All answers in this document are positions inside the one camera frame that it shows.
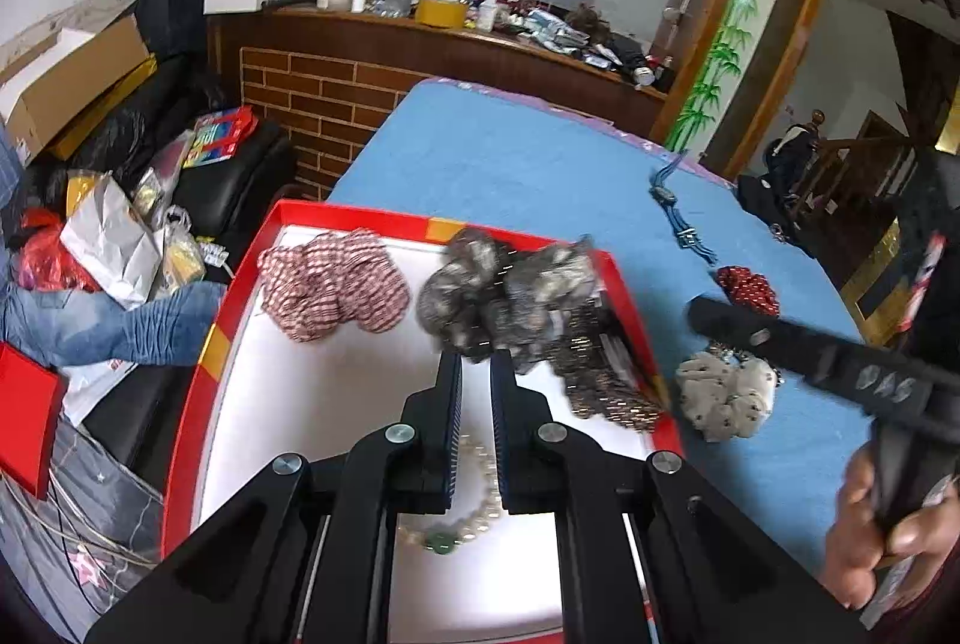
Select red plastic bag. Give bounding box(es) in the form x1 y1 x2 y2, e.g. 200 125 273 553
16 207 101 293

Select cardboard box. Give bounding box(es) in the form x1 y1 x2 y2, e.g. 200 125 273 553
2 16 149 167

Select brown beaded hair accessory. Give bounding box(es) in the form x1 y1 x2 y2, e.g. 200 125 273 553
547 305 664 433

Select person's right hand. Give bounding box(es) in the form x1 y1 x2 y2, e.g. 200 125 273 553
820 444 958 610

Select colourful red snack box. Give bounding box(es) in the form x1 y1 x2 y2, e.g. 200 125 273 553
182 107 259 168

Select white plastic bottle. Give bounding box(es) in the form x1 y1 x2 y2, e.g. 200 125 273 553
477 0 498 34

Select white pearl bracelet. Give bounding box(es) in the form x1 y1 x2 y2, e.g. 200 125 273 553
395 432 506 555

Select grey black scrunchie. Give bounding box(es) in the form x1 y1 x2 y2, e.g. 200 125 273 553
415 227 601 374

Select red white shallow box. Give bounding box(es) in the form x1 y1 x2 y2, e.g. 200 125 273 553
159 198 687 644

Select red white plaid scrunchie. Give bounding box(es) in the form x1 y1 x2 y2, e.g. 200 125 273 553
257 228 412 344

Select blue denim jeans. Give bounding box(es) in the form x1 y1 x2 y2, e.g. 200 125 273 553
0 126 228 370

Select red dotted scrunchie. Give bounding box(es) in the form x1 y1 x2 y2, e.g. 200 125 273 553
715 266 781 318

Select person in background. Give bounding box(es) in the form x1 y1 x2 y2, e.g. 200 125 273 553
763 108 825 202

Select blue table cloth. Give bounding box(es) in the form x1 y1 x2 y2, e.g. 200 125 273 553
331 80 867 571

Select yellow round tin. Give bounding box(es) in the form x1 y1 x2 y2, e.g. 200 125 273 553
415 0 467 30

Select white dotted scrunchie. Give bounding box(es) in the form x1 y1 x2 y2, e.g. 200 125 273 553
675 351 779 443

